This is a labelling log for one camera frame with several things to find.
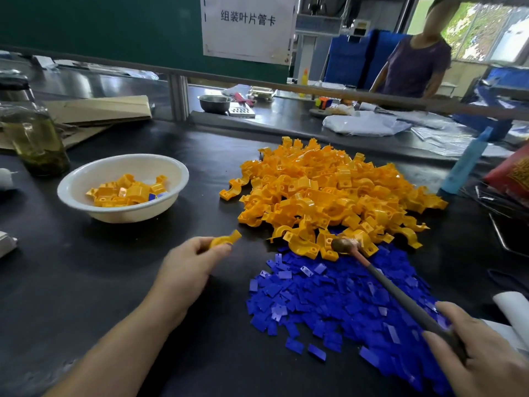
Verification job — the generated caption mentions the person's left hand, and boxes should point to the person's left hand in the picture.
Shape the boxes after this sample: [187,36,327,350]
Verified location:
[155,236,233,322]

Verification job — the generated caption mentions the person's right hand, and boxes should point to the person's right hand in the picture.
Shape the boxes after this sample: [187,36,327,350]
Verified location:
[422,301,529,397]

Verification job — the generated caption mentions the yellow plastic pipe clamp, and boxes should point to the yellow plastic pipe clamp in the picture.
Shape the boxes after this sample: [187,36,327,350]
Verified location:
[209,230,243,249]

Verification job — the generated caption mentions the small hammer with grey handle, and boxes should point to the small hammer with grey handle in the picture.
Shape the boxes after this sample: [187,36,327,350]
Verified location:
[331,237,468,362]

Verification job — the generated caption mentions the person's left forearm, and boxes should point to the person's left forearm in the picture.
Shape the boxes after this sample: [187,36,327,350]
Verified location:
[41,285,182,397]

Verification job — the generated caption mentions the white paper roll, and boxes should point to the white paper roll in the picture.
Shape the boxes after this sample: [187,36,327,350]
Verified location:
[493,291,529,348]

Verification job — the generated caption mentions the pile of blue plastic plates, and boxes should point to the pile of blue plastic plates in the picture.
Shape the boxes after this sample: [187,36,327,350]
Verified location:
[246,240,455,395]

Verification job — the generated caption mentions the assembled yellow clamps heap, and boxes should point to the assembled yellow clamps heap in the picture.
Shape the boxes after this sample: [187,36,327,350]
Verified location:
[85,174,168,208]

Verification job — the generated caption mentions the white bowl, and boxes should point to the white bowl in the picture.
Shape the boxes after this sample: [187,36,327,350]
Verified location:
[57,154,190,224]

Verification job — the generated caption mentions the pile of yellow pipe clamps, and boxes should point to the pile of yellow pipe clamps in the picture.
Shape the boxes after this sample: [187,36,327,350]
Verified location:
[219,136,449,262]

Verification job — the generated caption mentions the grey calculator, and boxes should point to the grey calculator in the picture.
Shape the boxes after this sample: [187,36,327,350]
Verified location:
[228,102,256,119]

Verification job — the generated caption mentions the metal bowl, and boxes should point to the metal bowl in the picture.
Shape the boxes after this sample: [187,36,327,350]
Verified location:
[198,94,233,115]

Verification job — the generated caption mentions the light blue plastic bottle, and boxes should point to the light blue plastic bottle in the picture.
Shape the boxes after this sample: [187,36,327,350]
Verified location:
[439,127,494,195]

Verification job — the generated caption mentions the folded cardboard sheet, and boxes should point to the folded cardboard sheet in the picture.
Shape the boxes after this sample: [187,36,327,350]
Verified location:
[0,95,153,151]

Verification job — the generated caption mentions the red patterned packet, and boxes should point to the red patterned packet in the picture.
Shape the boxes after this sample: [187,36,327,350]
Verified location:
[484,142,529,200]

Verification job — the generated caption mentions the white plastic bags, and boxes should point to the white plastic bags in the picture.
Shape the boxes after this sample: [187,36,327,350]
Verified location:
[322,111,413,137]

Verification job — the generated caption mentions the glass tea bottle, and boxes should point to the glass tea bottle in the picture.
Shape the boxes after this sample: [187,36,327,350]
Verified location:
[0,70,71,177]

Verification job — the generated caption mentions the white paper sign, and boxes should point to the white paper sign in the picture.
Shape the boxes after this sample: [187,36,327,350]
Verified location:
[200,0,299,66]

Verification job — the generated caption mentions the blue plastic crates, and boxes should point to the blue plastic crates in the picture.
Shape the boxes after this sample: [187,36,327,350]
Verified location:
[323,29,410,90]

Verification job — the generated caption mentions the aluminium frame rail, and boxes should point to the aluminium frame rail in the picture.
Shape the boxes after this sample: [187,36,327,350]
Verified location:
[0,44,529,122]

